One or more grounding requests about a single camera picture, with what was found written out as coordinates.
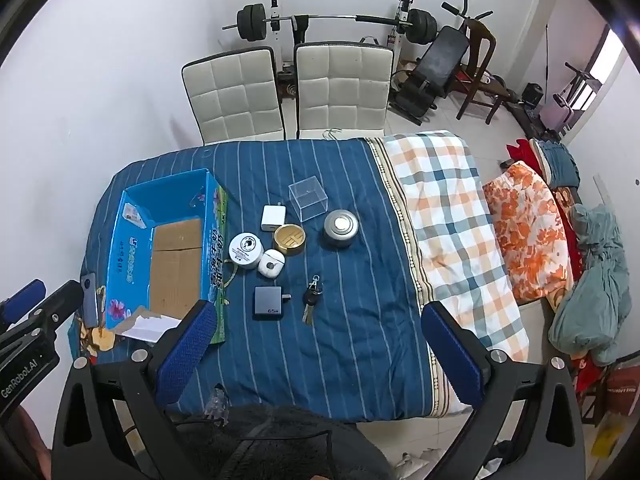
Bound blue cardboard milk box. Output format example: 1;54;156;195
104;168;228;344

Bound white cream jar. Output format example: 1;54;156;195
228;232;264;270

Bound grey 65w charger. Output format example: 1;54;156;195
253;286;291;320

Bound white earbuds case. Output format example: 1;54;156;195
257;249;285;280

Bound white usb charger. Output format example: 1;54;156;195
260;204;286;232

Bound gold round tin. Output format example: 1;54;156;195
272;223;306;256

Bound clear acrylic box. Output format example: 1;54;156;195
288;176;328;223

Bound silver round tin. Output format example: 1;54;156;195
323;209;359;248

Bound black fuzzy sleeve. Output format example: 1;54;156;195
175;404;394;479

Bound teal crumpled cloth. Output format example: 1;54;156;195
548;204;632;366

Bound plaid orange blue blanket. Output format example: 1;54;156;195
367;130;529;362

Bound orange floral pillow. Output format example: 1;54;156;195
483;162;574;309

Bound black key bunch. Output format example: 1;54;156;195
303;274;322;325

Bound blue striped bed cover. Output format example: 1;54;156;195
82;140;446;422

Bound left white padded chair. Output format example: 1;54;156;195
181;47;285;145

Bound white padded chair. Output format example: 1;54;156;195
181;47;285;145
294;41;394;138

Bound folded blue jeans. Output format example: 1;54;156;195
529;139;580;190

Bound barbell with black plates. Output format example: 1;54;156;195
222;3;438;44

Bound right white padded chair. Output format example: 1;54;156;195
294;41;394;138

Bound black weight bench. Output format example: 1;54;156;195
390;26;469;126

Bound dark wooden chair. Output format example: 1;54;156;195
442;0;510;125

